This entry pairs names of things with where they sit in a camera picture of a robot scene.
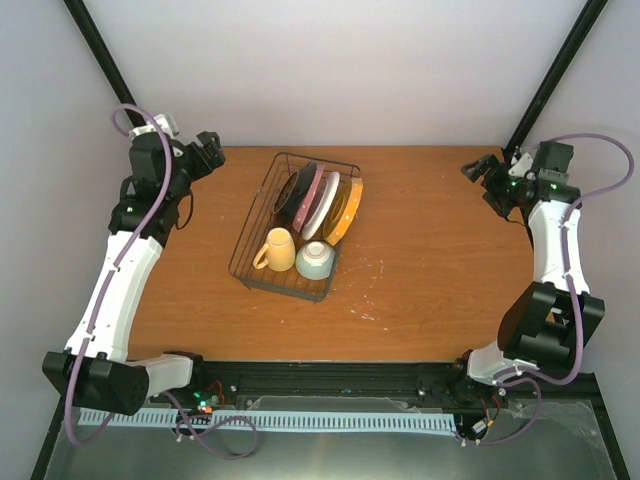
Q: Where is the black rimmed cream plate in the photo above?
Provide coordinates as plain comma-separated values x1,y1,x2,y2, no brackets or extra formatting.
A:
272,161,318,227

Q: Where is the dark wire dish rack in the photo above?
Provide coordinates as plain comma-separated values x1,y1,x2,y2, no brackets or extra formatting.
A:
228,152,362,304

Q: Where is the pink dotted plate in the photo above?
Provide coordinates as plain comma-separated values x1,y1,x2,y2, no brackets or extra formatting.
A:
292,164,325,233

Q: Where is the yellow ceramic mug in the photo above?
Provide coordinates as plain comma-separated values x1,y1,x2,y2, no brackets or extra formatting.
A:
252,227,296,272

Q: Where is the orange dotted plate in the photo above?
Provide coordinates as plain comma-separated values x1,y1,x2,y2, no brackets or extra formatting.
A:
322,177,364,246

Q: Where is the black white striped plate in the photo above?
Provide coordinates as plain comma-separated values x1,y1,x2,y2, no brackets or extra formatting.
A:
301,172,340,240

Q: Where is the light green ceramic bowl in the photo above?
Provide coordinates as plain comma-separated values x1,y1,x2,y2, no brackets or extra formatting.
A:
295,241,335,281

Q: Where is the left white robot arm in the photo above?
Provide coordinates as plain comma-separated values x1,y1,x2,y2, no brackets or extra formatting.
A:
42,130,225,415

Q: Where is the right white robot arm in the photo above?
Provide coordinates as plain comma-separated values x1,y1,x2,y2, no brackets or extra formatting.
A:
447,141,605,406

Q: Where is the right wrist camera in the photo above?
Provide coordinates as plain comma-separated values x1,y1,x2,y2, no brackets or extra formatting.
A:
508,150,533,178

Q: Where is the left black frame post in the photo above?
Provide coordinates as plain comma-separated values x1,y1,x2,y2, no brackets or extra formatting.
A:
63,0,137,106

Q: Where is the black frame post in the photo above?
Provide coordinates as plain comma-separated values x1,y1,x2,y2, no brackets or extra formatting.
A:
501,0,608,163
63,0,137,106

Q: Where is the right black frame post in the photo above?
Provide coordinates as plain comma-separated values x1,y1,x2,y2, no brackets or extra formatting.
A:
501,0,608,163

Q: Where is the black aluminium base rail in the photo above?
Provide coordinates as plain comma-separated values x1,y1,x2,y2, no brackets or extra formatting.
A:
64,359,599,409

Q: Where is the light blue cable duct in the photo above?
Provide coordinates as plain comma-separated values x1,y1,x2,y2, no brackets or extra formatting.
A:
110,408,456,436

